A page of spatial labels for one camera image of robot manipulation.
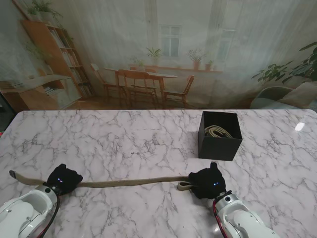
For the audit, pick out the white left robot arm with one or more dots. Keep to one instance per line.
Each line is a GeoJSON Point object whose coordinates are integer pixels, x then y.
{"type": "Point", "coordinates": [24, 213]}

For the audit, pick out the beige woven belt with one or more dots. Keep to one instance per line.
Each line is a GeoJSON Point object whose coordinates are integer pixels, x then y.
{"type": "Point", "coordinates": [123, 183]}
{"type": "Point", "coordinates": [218, 131]}

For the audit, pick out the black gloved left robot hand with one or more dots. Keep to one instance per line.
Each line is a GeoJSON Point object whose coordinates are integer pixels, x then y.
{"type": "Point", "coordinates": [64, 179]}

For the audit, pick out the black square storage box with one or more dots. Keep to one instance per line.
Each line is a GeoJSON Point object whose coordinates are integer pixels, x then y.
{"type": "Point", "coordinates": [218, 148]}

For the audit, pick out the printed room scene backdrop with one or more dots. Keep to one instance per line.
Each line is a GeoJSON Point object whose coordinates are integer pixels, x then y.
{"type": "Point", "coordinates": [158, 49]}

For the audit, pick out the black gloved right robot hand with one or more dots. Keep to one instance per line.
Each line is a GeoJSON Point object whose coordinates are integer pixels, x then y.
{"type": "Point", "coordinates": [208, 183]}

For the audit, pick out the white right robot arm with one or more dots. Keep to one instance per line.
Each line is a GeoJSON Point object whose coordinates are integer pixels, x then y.
{"type": "Point", "coordinates": [240, 218]}

